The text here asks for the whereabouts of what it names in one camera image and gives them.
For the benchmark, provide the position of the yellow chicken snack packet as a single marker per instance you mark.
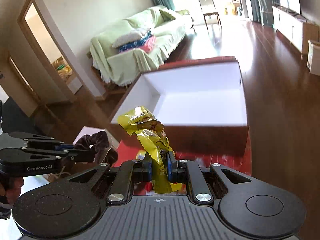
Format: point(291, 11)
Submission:
point(151, 135)

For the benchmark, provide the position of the white low cabinet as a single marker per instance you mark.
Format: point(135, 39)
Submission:
point(296, 28)

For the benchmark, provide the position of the brown white cardboard box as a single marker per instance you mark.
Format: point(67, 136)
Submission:
point(201, 104)

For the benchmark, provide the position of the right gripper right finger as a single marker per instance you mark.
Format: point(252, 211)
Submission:
point(189, 173)

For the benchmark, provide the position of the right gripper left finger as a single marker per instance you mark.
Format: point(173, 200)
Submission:
point(134, 172)

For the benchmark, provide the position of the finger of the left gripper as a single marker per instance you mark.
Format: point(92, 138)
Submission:
point(40, 141)
point(24, 155)

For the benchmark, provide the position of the folded colourful clothes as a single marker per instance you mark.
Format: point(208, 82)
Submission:
point(146, 44)

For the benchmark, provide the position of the green covered sofa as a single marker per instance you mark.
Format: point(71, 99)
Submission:
point(168, 26)

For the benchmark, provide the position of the white pillow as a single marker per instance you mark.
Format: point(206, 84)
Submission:
point(127, 38)

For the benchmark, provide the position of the teal curtain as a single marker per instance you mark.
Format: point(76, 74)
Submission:
point(260, 1)

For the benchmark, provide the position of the wooden chair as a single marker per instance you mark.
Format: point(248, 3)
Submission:
point(208, 9)

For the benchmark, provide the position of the dark purple velvet scrunchie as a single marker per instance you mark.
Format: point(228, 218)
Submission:
point(100, 146)

